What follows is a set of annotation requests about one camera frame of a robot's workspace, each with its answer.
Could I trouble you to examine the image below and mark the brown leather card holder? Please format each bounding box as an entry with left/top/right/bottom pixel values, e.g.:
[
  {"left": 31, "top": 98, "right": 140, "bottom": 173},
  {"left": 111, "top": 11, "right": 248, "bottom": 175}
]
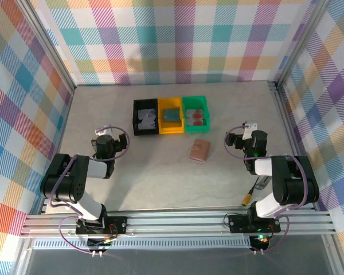
[{"left": 189, "top": 139, "right": 212, "bottom": 164}]

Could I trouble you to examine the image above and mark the grey patterned credit card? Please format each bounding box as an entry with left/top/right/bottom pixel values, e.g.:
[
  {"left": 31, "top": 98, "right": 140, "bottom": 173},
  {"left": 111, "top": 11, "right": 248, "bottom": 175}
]
[
  {"left": 139, "top": 112, "right": 157, "bottom": 129},
  {"left": 137, "top": 108, "right": 151, "bottom": 123}
]

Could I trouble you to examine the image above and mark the teal credit card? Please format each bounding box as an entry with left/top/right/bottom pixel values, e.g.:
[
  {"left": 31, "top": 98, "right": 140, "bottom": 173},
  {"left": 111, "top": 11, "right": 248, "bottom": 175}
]
[{"left": 162, "top": 108, "right": 181, "bottom": 123}]

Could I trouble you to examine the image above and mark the grey metal hand tool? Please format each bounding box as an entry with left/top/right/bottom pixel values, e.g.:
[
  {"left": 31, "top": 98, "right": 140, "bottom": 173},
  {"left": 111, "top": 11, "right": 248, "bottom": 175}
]
[{"left": 256, "top": 175, "right": 272, "bottom": 190}]

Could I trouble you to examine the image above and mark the black plastic bin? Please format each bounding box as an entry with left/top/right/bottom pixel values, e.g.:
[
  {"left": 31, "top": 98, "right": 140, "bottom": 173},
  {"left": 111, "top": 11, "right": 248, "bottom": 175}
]
[{"left": 132, "top": 99, "right": 160, "bottom": 136}]

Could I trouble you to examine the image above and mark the yellow plastic bin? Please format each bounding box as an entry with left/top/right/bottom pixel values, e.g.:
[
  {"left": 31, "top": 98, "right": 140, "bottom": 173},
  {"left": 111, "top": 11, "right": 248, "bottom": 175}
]
[{"left": 157, "top": 97, "right": 185, "bottom": 135}]

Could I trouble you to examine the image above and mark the green plastic bin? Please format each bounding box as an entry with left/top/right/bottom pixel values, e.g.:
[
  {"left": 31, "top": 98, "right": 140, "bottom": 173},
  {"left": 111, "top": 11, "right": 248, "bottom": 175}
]
[{"left": 182, "top": 96, "right": 212, "bottom": 134}]

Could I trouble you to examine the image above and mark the left small circuit board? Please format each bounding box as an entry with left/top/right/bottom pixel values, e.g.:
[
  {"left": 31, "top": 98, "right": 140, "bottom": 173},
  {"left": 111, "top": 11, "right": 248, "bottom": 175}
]
[{"left": 87, "top": 235, "right": 115, "bottom": 249}]

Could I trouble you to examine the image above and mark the small circuit board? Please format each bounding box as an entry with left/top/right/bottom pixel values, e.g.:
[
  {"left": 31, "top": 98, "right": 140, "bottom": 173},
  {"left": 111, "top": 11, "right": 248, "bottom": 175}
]
[
  {"left": 87, "top": 235, "right": 115, "bottom": 249},
  {"left": 251, "top": 234, "right": 272, "bottom": 248}
]

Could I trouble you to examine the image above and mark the right small circuit board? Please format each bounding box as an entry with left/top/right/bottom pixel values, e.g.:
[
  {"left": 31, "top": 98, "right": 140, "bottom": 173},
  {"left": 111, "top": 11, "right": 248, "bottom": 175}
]
[{"left": 251, "top": 234, "right": 272, "bottom": 248}]

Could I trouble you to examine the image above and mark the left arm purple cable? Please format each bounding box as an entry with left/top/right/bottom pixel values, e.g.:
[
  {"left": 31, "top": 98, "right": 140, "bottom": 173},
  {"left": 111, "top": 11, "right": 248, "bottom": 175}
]
[{"left": 47, "top": 125, "right": 132, "bottom": 254}]

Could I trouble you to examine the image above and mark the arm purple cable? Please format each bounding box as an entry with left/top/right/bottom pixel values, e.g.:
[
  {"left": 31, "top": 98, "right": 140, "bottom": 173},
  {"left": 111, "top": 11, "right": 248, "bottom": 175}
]
[
  {"left": 47, "top": 125, "right": 132, "bottom": 254},
  {"left": 224, "top": 125, "right": 315, "bottom": 256}
]

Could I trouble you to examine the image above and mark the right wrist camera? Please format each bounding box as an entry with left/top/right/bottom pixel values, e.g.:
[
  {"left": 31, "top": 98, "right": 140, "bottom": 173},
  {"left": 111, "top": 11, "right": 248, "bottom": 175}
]
[{"left": 225, "top": 123, "right": 259, "bottom": 150}]

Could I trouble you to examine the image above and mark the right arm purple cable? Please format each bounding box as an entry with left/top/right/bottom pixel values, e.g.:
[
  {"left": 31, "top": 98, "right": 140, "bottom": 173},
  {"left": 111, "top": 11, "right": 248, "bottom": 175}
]
[{"left": 224, "top": 125, "right": 315, "bottom": 256}]

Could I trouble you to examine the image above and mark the right aluminium side rail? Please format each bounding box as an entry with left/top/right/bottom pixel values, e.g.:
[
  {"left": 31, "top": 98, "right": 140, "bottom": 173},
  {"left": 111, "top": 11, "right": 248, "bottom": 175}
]
[{"left": 271, "top": 81, "right": 319, "bottom": 207}]

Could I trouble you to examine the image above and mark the aluminium side rail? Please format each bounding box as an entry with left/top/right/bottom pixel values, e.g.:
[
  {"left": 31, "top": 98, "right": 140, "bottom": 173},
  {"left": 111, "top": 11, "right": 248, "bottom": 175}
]
[
  {"left": 40, "top": 85, "right": 75, "bottom": 214},
  {"left": 271, "top": 81, "right": 319, "bottom": 207}
]

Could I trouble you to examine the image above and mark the left aluminium side rail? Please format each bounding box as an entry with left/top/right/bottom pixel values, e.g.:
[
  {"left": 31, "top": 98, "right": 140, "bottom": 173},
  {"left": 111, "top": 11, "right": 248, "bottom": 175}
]
[{"left": 40, "top": 85, "right": 75, "bottom": 214}]

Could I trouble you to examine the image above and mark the yellow handled screwdriver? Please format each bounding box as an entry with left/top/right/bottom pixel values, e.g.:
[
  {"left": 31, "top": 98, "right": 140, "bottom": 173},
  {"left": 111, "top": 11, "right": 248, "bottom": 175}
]
[{"left": 242, "top": 179, "right": 260, "bottom": 206}]

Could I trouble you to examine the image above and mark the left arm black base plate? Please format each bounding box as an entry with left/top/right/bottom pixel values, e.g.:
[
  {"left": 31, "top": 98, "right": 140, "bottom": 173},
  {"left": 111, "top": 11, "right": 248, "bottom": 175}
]
[{"left": 75, "top": 217, "right": 128, "bottom": 236}]

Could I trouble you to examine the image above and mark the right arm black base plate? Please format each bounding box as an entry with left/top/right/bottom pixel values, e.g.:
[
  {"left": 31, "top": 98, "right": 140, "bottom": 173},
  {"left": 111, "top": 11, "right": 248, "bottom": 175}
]
[{"left": 228, "top": 214, "right": 282, "bottom": 233}]

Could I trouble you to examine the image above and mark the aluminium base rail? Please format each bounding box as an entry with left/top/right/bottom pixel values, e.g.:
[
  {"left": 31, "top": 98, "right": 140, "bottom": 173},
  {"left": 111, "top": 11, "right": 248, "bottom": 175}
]
[{"left": 19, "top": 210, "right": 338, "bottom": 238}]

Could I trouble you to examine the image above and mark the right aluminium frame post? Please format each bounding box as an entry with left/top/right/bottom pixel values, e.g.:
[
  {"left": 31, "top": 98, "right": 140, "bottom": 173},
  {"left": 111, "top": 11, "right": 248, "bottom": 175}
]
[{"left": 275, "top": 0, "right": 330, "bottom": 87}]

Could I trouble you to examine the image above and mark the aluminium frame post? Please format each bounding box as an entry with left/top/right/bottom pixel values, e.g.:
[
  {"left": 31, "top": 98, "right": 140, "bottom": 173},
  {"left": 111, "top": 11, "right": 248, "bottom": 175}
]
[
  {"left": 17, "top": 0, "right": 77, "bottom": 92},
  {"left": 275, "top": 0, "right": 330, "bottom": 87}
]

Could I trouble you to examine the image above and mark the left aluminium frame post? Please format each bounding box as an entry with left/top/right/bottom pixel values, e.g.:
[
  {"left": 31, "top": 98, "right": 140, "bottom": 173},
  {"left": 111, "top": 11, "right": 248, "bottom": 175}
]
[{"left": 17, "top": 0, "right": 77, "bottom": 92}]

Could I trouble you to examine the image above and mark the slotted grey cable duct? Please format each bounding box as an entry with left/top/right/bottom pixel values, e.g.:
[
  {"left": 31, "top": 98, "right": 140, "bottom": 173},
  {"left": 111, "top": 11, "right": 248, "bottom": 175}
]
[{"left": 31, "top": 239, "right": 253, "bottom": 250}]

